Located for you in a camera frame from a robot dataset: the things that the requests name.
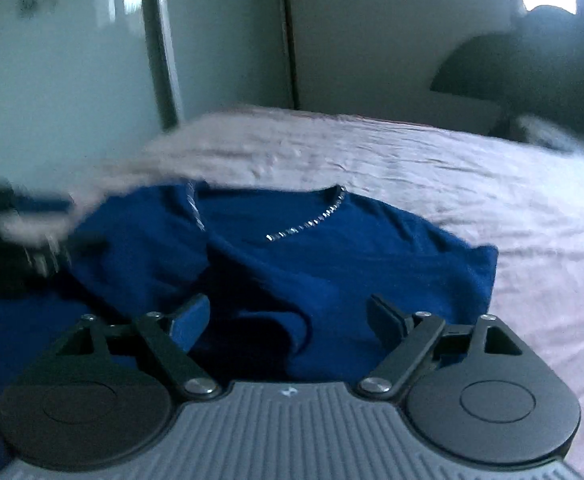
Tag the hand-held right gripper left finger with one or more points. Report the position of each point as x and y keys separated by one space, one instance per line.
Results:
x=192 y=322

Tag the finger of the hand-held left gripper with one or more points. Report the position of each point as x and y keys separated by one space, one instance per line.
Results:
x=77 y=251
x=37 y=206

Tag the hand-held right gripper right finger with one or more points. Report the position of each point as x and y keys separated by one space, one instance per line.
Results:
x=384 y=325

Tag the blue sweater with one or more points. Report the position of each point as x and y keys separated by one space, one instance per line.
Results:
x=282 y=270

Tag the wardrobe with floral glass doors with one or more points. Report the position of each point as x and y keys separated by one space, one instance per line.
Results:
x=62 y=85

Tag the bed with pink sheet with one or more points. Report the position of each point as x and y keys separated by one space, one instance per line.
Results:
x=472 y=185

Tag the patterned pillow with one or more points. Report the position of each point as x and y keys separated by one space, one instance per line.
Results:
x=562 y=137

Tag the dark cloud-shaped headboard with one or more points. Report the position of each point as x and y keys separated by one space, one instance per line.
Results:
x=522 y=70

